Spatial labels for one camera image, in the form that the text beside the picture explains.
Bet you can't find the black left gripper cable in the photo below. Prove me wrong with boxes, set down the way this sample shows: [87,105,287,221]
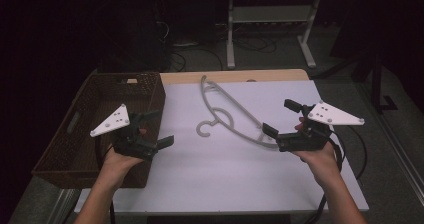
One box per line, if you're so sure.
[94,135,116,224]

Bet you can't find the person's right hand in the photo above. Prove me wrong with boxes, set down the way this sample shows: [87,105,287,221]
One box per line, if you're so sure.
[293,142,338,187]

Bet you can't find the white table mat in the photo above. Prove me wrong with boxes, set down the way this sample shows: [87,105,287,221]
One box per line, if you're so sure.
[74,79,370,215]

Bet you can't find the tangled black floor cables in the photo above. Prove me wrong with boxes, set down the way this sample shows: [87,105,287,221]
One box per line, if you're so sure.
[233,33,278,54]

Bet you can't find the white metal desk frame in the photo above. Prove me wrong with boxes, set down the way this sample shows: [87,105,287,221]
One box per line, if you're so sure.
[225,0,323,70]

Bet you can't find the brown woven basket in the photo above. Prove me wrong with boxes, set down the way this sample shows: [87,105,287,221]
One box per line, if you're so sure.
[31,71,167,189]

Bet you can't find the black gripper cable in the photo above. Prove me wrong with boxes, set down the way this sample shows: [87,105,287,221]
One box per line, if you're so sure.
[304,125,368,224]
[94,135,116,224]

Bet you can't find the metal floor rail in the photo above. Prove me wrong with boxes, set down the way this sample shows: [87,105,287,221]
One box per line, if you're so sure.
[46,187,82,224]
[356,83,424,207]

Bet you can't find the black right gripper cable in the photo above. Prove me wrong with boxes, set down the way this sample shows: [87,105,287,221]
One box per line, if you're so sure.
[304,125,368,224]

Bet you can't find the grey plastic clothes hanger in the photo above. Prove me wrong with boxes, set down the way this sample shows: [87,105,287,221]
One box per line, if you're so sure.
[195,75,282,150]

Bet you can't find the power strip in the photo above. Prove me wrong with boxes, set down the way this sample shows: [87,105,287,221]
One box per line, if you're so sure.
[214,21,301,30]

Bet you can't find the black floor cable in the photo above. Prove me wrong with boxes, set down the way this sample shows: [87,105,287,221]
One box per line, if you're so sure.
[169,47,224,72]

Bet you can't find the black metal stand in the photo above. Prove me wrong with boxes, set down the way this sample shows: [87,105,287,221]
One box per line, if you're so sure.
[349,52,398,114]

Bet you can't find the person's left hand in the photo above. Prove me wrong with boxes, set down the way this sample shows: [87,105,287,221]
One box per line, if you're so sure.
[99,147,144,188]

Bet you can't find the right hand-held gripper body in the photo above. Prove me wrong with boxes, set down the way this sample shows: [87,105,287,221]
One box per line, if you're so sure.
[277,100,365,152]

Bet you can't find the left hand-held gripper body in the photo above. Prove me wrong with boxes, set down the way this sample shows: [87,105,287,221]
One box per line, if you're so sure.
[89,103,158,162]

